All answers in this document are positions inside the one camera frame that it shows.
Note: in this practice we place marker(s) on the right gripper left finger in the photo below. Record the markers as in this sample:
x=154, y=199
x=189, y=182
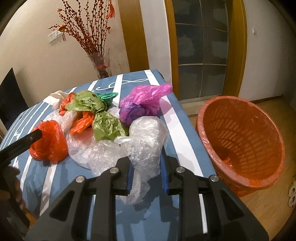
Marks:
x=86, y=206

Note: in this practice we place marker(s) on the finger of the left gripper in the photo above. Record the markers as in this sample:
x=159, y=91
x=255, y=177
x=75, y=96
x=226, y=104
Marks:
x=18, y=147

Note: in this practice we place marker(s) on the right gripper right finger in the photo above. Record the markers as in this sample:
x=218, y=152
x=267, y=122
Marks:
x=208, y=208

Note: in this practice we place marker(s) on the red plastic bag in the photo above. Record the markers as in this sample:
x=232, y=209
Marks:
x=52, y=146

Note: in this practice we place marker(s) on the clear bubble wrap bag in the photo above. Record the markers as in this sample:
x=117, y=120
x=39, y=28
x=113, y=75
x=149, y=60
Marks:
x=143, y=146

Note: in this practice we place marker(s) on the translucent white plastic bag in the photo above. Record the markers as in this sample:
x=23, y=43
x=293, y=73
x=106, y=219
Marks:
x=79, y=145

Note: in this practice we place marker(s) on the black television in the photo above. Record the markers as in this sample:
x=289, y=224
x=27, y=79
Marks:
x=12, y=102

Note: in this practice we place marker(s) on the light green plastic bag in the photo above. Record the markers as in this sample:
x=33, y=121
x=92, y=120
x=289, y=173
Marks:
x=105, y=126

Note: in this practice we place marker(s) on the orange plastic bag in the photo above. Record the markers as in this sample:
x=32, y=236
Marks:
x=84, y=119

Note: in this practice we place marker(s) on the white shoes on rack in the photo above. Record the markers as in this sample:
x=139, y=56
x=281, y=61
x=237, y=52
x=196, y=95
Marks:
x=292, y=195

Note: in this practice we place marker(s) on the orange plastic waste basket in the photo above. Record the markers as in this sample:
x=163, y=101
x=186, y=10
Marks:
x=244, y=144

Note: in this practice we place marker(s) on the dark green plastic bag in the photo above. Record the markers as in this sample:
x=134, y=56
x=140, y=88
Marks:
x=107, y=98

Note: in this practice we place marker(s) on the magenta purple plastic bag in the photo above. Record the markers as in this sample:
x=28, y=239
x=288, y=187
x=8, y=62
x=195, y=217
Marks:
x=143, y=100

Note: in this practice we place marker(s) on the red berry branch vase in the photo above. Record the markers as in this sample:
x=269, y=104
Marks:
x=88, y=25

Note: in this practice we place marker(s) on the dark glass door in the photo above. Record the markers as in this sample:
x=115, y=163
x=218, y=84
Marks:
x=202, y=40

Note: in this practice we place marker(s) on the white wall socket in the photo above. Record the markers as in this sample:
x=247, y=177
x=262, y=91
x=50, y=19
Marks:
x=54, y=35

